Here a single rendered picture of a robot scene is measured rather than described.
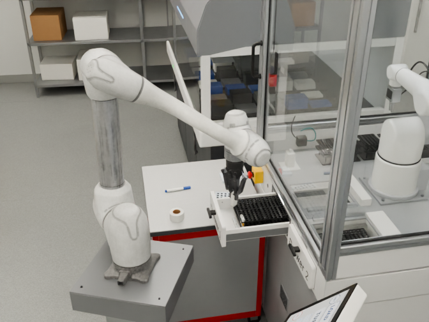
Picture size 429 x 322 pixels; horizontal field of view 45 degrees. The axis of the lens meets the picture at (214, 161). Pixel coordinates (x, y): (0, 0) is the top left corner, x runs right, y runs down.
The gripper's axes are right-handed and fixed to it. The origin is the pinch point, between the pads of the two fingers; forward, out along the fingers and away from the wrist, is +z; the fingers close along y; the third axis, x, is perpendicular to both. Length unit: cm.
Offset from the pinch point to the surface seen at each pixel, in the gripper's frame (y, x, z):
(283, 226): -20.0, -9.5, 11.6
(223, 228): -2.8, 11.8, 7.5
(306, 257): -40.1, 7.8, 7.0
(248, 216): -4.9, -4.3, 9.7
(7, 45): 435, -170, 55
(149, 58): 319, -280, 76
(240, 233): -7.1, 4.8, 12.6
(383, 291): -69, -1, 15
